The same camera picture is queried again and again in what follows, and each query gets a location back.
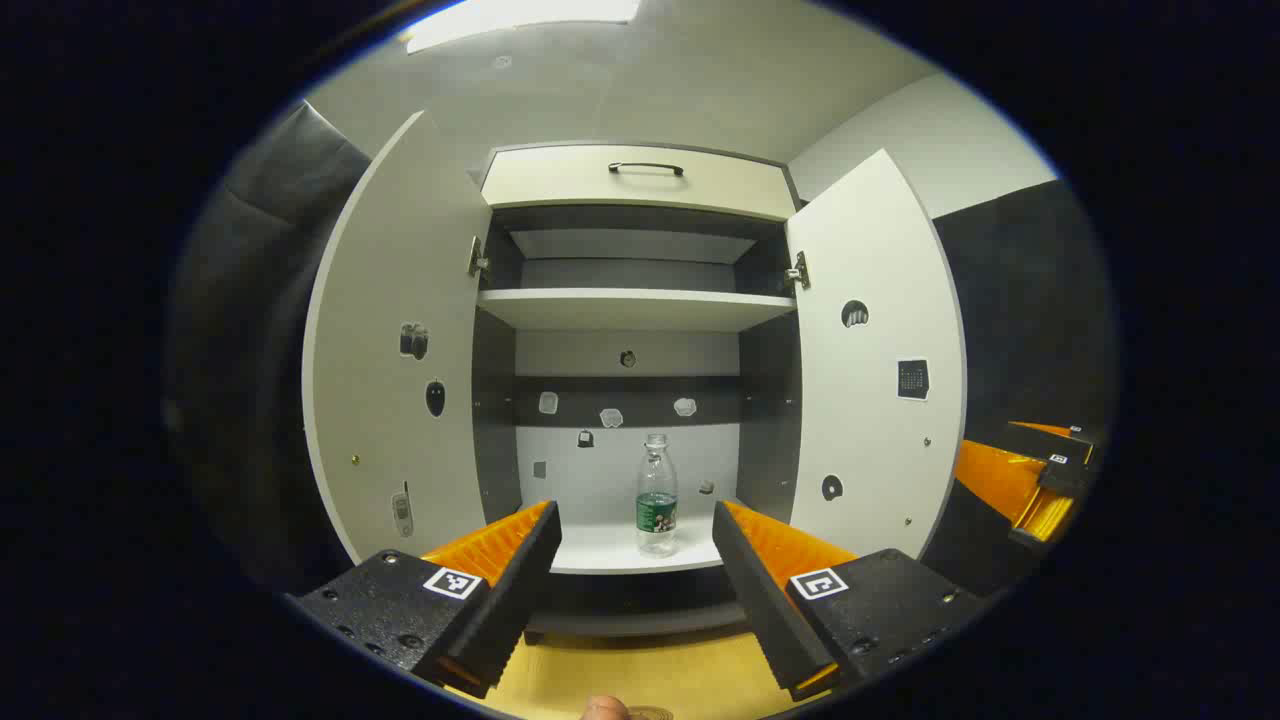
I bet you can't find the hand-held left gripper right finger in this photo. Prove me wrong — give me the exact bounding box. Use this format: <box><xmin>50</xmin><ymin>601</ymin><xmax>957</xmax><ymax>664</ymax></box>
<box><xmin>712</xmin><ymin>500</ymin><xmax>986</xmax><ymax>701</ymax></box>

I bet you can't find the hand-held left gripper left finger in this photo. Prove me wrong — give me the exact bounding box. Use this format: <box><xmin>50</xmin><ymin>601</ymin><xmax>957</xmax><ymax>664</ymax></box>
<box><xmin>285</xmin><ymin>500</ymin><xmax>563</xmax><ymax>699</ymax></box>

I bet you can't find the clear plastic bottle green label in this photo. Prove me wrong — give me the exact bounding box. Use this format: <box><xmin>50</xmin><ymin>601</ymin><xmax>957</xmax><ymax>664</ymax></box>
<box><xmin>636</xmin><ymin>433</ymin><xmax>680</xmax><ymax>557</ymax></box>

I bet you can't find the grey cabinet door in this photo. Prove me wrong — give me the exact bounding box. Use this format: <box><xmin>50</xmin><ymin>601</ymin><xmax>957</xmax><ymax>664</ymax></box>
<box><xmin>302</xmin><ymin>110</ymin><xmax>493</xmax><ymax>566</ymax></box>
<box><xmin>785</xmin><ymin>148</ymin><xmax>968</xmax><ymax>561</ymax></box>

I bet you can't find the grey cabinet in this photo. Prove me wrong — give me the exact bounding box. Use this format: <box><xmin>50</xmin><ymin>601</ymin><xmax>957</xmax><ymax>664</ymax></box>
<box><xmin>467</xmin><ymin>140</ymin><xmax>806</xmax><ymax>641</ymax></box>

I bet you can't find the white cabinet shelf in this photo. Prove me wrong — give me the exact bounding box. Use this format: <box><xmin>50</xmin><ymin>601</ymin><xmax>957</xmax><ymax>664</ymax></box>
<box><xmin>477</xmin><ymin>288</ymin><xmax>798</xmax><ymax>333</ymax></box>
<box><xmin>545</xmin><ymin>495</ymin><xmax>726</xmax><ymax>576</ymax></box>

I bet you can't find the cream cabinet drawer front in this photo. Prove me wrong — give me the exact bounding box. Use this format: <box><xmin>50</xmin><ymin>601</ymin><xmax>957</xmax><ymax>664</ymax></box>
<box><xmin>480</xmin><ymin>145</ymin><xmax>798</xmax><ymax>223</ymax></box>

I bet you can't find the black backdrop cloth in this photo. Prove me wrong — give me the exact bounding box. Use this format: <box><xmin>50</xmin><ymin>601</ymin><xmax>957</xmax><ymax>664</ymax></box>
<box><xmin>918</xmin><ymin>180</ymin><xmax>1119</xmax><ymax>601</ymax></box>
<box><xmin>165</xmin><ymin>100</ymin><xmax>373</xmax><ymax>596</ymax></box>

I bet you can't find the ceiling light panel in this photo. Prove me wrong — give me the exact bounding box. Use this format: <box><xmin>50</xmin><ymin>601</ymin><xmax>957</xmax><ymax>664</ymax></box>
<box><xmin>400</xmin><ymin>0</ymin><xmax>641</xmax><ymax>56</ymax></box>

